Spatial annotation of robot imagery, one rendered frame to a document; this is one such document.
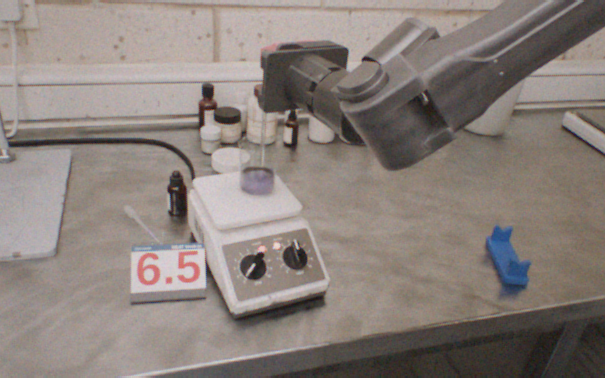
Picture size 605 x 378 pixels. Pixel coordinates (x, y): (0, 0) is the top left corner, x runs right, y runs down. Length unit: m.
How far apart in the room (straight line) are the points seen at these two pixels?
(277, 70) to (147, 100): 0.58
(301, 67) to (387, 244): 0.35
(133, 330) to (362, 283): 0.29
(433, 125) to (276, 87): 0.18
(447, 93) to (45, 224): 0.59
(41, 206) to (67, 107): 0.31
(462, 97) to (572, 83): 1.11
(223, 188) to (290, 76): 0.23
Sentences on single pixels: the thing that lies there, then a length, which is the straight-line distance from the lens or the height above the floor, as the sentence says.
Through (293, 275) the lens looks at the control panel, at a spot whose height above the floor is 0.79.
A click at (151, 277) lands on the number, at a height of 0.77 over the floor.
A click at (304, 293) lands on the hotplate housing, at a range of 0.65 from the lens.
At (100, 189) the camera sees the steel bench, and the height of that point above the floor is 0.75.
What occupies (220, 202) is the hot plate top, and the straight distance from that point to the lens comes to 0.68.
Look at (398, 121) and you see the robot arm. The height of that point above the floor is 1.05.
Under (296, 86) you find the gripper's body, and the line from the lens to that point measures 0.53.
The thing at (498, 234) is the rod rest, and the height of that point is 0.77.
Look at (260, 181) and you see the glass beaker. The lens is 0.67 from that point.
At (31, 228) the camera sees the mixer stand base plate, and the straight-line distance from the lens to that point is 0.81.
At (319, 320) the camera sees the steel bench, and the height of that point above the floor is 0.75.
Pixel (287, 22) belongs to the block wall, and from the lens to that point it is 1.14.
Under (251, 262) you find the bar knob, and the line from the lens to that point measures 0.62.
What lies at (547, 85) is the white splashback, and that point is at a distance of 1.47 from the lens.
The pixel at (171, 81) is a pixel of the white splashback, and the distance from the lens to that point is 1.08.
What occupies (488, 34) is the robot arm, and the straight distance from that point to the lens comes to 0.42.
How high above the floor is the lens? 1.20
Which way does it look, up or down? 31 degrees down
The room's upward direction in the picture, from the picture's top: 5 degrees clockwise
